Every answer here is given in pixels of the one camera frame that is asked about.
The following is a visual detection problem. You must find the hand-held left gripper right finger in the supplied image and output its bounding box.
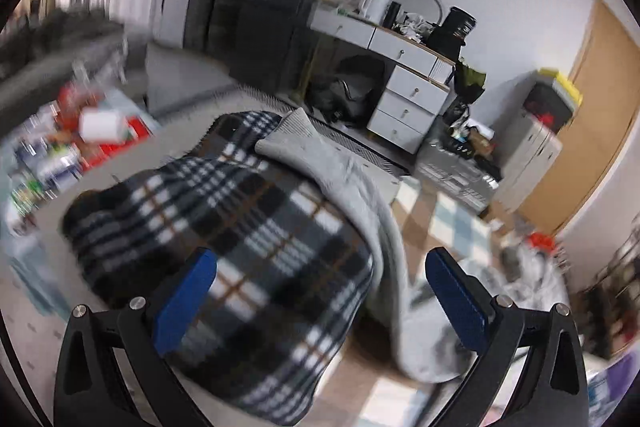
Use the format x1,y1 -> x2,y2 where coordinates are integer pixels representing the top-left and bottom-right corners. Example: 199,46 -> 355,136
425,247 -> 591,427

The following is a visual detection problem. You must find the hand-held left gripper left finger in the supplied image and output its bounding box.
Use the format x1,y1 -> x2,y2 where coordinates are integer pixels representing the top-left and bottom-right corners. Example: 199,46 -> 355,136
52,248 -> 219,427

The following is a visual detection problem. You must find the black white plaid shirt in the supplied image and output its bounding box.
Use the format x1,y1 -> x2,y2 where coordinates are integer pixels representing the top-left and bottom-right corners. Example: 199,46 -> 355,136
62,109 -> 376,425

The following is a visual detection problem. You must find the grey sweatshirt red print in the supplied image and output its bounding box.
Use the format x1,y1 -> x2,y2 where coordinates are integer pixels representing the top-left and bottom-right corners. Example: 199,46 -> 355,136
255,108 -> 483,383

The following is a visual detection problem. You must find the grey sofa with clothes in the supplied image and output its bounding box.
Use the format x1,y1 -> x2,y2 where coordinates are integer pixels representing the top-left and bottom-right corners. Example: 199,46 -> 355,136
0,14 -> 126,82

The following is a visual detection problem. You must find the pale crumpled garment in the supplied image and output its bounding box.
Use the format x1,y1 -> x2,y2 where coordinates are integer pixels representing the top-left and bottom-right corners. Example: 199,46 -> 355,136
460,237 -> 571,308

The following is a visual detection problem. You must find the brown blue checkered tablecloth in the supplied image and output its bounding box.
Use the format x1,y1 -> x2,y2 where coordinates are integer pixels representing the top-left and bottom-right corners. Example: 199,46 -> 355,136
310,177 -> 506,427

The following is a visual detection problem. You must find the silver suitcase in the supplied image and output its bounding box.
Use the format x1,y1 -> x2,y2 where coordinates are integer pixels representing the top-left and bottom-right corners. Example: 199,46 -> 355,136
415,142 -> 501,212

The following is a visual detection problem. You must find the shoe rack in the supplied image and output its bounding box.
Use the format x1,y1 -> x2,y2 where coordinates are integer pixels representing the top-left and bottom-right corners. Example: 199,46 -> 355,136
575,217 -> 640,358

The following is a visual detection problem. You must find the low table pale blue cloth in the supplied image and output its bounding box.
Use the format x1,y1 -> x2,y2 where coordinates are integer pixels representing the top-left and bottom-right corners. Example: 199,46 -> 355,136
0,87 -> 161,308

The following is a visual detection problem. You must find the white suitcase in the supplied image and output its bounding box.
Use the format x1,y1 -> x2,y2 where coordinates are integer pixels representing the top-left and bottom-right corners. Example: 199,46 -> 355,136
500,112 -> 563,212

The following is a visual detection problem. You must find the grey drawer cabinet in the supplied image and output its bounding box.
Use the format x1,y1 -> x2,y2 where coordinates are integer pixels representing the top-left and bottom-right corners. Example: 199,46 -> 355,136
30,104 -> 351,427

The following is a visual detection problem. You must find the purple bag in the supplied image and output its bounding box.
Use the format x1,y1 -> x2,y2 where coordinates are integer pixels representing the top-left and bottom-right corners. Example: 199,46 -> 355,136
590,357 -> 636,413

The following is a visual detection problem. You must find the red flat box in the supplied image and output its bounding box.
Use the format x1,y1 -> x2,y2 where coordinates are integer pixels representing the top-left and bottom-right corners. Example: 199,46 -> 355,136
75,114 -> 156,172

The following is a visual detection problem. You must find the white toilet paper roll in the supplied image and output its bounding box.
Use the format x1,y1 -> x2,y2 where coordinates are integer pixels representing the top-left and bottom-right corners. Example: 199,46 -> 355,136
79,108 -> 130,142

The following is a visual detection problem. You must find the pile of snack packets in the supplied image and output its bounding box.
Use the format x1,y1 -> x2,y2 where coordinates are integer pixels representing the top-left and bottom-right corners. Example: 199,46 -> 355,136
0,107 -> 86,228

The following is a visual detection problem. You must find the white desk with drawers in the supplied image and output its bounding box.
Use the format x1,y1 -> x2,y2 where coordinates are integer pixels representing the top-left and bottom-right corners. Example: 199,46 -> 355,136
305,2 -> 456,155

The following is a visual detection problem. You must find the dark green wrapped bouquet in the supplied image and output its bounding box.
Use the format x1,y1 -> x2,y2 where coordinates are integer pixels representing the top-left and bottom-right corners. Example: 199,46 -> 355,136
452,57 -> 488,108

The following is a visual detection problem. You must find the wooden door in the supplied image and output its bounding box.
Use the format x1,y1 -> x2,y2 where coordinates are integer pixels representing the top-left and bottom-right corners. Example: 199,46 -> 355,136
520,0 -> 638,235

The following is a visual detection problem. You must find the black bag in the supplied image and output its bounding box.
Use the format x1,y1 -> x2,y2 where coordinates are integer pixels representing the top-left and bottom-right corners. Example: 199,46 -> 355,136
310,55 -> 386,125

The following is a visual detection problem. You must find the yellow lid shoe box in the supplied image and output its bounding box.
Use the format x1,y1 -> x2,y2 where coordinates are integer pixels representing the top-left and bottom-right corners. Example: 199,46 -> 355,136
537,67 -> 583,105

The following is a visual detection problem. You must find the white electric kettle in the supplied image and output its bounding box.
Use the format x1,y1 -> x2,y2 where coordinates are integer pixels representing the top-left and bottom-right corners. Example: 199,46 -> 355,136
357,0 -> 392,24

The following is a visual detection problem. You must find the dark grey refrigerator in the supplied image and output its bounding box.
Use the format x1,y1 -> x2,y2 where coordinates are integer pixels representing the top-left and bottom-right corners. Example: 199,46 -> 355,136
230,0 -> 358,108

